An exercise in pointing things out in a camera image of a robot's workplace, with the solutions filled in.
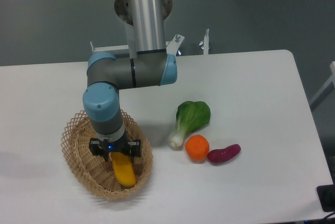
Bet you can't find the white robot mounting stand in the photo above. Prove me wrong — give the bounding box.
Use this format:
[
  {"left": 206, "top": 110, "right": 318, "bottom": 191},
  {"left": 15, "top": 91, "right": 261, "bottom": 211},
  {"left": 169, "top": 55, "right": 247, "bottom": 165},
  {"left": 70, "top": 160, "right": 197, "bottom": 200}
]
[{"left": 90, "top": 26, "right": 211, "bottom": 58}]

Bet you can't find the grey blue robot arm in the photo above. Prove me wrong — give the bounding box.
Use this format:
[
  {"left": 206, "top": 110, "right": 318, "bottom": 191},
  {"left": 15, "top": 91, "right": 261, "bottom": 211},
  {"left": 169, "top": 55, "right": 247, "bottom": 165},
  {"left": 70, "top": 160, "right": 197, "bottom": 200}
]
[{"left": 83, "top": 0, "right": 183, "bottom": 160}]

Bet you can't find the woven wicker basket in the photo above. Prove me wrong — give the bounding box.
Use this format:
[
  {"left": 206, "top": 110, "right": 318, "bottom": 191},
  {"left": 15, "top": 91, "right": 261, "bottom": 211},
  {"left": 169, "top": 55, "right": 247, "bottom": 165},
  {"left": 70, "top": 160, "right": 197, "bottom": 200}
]
[{"left": 61, "top": 110, "right": 153, "bottom": 200}]

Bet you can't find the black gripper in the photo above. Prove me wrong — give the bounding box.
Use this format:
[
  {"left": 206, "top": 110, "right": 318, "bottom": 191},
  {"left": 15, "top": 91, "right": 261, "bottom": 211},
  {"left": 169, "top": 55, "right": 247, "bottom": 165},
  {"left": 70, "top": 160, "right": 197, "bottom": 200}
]
[{"left": 88, "top": 132, "right": 142, "bottom": 162}]

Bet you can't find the orange fruit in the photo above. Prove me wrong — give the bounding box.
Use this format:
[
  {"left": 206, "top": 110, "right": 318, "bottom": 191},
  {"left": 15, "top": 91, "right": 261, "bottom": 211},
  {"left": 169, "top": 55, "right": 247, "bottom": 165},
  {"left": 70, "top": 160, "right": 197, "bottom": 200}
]
[{"left": 185, "top": 135, "right": 209, "bottom": 162}]

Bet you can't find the green bok choy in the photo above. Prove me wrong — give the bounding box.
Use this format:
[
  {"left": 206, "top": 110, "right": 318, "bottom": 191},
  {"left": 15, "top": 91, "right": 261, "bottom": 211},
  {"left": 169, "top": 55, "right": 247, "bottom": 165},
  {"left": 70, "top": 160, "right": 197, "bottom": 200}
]
[{"left": 167, "top": 101, "right": 211, "bottom": 149}]

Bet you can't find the yellow mango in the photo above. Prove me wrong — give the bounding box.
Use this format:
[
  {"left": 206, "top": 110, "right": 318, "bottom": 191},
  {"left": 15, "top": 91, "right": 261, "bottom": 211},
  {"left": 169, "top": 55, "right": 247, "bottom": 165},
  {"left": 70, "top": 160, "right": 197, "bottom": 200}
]
[{"left": 110, "top": 152, "right": 137, "bottom": 188}]

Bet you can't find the black device at table edge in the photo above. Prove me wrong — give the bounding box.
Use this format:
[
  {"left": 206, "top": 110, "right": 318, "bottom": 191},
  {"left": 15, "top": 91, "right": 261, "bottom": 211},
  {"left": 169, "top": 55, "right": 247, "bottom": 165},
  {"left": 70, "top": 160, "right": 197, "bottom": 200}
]
[{"left": 316, "top": 184, "right": 334, "bottom": 212}]

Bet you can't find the white frame at right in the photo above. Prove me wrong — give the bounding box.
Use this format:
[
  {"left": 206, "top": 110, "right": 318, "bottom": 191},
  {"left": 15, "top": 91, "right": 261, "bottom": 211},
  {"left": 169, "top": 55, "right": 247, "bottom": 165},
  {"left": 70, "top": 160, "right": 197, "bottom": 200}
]
[{"left": 309, "top": 61, "right": 334, "bottom": 111}]

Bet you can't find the purple sweet potato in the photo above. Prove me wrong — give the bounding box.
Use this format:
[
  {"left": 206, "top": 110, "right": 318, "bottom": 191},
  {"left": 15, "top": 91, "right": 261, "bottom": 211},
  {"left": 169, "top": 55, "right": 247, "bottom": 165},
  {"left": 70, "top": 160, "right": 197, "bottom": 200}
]
[{"left": 207, "top": 144, "right": 241, "bottom": 163}]

